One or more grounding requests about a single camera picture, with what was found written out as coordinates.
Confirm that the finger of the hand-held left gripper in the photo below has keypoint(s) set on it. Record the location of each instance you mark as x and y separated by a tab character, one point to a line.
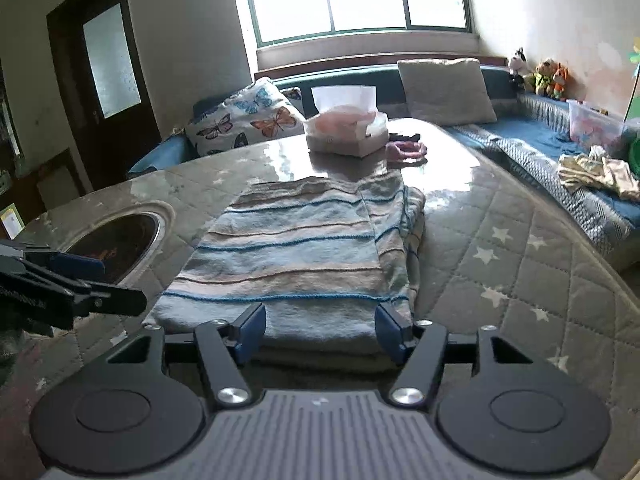
77	265
115	300

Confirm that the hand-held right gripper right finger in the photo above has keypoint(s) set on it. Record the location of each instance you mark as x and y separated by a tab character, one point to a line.
389	334

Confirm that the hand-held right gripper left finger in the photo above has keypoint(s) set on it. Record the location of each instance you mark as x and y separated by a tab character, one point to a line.
251	332

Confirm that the blue beige striped garment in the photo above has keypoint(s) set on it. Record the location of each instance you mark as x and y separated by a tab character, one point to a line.
295	255

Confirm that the cream clothes pile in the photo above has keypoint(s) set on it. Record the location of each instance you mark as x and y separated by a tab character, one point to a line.
597	172

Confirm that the grey quilted star tablecloth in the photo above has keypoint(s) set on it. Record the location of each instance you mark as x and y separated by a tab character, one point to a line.
500	310

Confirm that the dark wooden door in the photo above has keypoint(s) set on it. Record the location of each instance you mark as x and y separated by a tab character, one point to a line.
105	85

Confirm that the pink cloth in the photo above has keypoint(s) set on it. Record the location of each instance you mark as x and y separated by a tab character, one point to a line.
406	152

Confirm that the tissue box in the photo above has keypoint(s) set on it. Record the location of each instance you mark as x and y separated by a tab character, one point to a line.
345	130

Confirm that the butterfly print pillow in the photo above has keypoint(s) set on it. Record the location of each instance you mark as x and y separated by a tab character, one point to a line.
245	115

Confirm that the blue sofa bench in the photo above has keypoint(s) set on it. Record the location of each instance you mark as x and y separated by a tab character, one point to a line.
530	140

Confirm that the beige square pillow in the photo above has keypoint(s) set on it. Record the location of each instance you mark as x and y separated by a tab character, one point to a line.
447	90

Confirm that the clear plastic storage box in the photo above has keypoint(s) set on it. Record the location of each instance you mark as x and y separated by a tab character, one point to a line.
595	125

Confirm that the black white plush toy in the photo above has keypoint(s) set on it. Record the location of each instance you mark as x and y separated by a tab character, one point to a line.
519	67

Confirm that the yellow green plush toy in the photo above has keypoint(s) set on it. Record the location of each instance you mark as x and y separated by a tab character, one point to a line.
544	77

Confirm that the orange plush toy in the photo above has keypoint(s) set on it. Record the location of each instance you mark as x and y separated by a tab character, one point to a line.
561	82

